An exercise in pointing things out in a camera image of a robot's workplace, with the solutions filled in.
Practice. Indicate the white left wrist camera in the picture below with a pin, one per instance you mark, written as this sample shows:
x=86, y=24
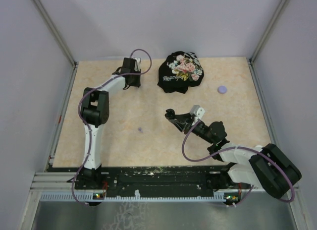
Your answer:
x=137, y=67

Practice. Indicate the black floral folded shirt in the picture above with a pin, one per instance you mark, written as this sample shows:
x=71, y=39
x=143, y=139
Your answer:
x=180, y=71

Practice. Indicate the left aluminium frame post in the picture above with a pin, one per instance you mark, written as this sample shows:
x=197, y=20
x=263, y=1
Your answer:
x=54, y=31

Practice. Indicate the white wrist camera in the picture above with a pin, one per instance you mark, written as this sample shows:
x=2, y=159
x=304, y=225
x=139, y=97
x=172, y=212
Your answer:
x=197, y=112
x=137, y=67

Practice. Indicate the black earbud charging case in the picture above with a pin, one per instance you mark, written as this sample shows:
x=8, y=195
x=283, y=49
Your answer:
x=170, y=114

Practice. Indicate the aluminium frame post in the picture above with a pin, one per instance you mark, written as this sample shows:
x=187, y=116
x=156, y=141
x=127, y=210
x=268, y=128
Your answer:
x=54, y=31
x=268, y=30

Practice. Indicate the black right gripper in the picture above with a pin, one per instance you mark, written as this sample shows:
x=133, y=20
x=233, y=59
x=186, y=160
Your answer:
x=181, y=126

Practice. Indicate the right aluminium frame post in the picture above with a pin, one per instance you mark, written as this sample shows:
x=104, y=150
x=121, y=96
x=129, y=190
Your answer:
x=268, y=30

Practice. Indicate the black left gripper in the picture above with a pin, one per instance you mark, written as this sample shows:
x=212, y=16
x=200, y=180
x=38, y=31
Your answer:
x=137, y=83

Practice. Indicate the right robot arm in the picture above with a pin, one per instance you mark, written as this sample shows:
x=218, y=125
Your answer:
x=266, y=167

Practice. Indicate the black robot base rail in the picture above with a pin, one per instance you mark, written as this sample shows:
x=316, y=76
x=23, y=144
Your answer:
x=166, y=182

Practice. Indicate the purple earbud charging case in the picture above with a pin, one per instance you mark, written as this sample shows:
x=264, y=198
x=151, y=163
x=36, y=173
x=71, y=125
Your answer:
x=222, y=89

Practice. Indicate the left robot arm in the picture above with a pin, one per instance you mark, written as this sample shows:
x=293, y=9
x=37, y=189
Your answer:
x=93, y=110

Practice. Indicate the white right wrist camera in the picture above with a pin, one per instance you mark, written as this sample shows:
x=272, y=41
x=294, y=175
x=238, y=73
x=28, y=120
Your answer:
x=197, y=112

